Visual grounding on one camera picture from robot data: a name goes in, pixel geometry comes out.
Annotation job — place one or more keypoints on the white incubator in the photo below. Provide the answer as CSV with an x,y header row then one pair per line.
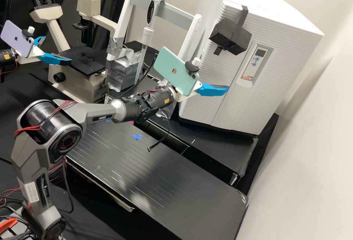
x,y
292,66

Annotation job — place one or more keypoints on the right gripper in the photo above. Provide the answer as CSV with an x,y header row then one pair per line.
x,y
185,98

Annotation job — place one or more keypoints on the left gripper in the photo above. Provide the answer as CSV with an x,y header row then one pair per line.
x,y
33,55

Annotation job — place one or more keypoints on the black platform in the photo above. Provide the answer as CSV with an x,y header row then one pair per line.
x,y
171,185
218,153
134,45

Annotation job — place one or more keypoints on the left wrist camera phone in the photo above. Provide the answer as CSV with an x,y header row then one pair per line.
x,y
15,37

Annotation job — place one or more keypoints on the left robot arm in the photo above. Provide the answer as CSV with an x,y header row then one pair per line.
x,y
7,58

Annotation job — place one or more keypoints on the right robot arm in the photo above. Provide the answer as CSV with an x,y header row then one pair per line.
x,y
91,114

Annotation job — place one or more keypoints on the white pipette stand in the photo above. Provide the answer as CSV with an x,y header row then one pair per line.
x,y
176,12

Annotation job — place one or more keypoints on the right wrist camera phone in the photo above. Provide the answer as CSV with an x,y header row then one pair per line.
x,y
172,67

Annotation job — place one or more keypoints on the wrist camera phone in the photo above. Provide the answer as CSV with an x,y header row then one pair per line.
x,y
15,37
172,67

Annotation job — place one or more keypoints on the cream microscope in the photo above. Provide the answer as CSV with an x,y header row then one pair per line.
x,y
78,83

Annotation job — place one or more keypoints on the pipette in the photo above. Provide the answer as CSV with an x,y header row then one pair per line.
x,y
151,11

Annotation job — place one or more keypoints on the incubator door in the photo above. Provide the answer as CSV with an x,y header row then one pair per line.
x,y
220,66

